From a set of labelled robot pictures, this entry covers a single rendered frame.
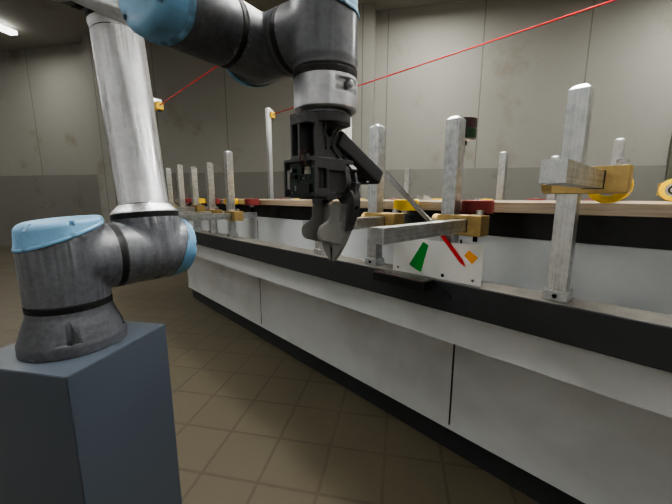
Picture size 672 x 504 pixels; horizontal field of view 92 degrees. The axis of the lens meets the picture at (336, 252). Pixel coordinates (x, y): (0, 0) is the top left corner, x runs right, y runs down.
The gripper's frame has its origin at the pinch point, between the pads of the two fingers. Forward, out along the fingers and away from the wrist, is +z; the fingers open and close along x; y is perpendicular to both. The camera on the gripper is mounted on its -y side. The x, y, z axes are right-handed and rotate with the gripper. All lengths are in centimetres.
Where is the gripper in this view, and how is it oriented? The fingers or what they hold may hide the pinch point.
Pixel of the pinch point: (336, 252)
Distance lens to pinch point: 51.1
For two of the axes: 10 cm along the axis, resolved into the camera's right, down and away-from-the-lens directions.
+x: 7.1, 1.2, -7.0
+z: 0.0, 9.9, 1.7
